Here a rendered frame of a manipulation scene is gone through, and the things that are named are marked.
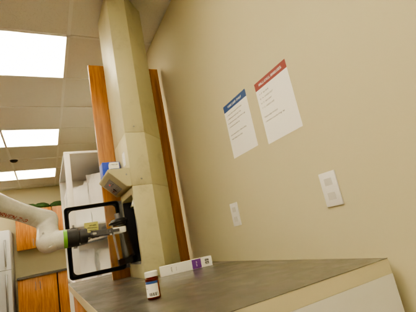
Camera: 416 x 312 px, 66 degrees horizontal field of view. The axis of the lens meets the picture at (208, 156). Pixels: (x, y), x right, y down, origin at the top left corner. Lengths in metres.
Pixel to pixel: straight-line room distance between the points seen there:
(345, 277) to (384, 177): 0.31
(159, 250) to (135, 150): 0.55
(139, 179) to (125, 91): 0.52
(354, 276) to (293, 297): 0.20
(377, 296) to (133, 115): 1.43
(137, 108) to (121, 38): 0.46
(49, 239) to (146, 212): 0.47
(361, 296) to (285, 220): 0.50
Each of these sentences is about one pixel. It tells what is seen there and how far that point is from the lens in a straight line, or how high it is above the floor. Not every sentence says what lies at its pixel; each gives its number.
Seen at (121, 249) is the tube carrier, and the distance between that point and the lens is 1.81.
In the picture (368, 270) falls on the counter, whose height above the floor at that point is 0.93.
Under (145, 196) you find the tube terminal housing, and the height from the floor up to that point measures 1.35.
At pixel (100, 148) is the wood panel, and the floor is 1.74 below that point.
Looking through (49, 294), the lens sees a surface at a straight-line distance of 6.69.
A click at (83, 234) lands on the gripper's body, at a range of 1.78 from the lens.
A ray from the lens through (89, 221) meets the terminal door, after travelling 2.01.
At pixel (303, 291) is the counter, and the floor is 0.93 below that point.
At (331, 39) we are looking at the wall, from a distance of 1.16.
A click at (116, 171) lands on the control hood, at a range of 1.74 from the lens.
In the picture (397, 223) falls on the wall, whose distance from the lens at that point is 1.03.
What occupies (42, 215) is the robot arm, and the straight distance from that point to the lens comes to 1.82.
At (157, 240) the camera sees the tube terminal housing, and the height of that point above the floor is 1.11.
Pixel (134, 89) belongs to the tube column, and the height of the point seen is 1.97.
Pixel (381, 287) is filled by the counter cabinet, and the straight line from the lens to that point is 1.00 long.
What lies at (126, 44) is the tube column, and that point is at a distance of 2.09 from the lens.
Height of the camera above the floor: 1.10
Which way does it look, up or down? 13 degrees up
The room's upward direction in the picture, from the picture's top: 11 degrees counter-clockwise
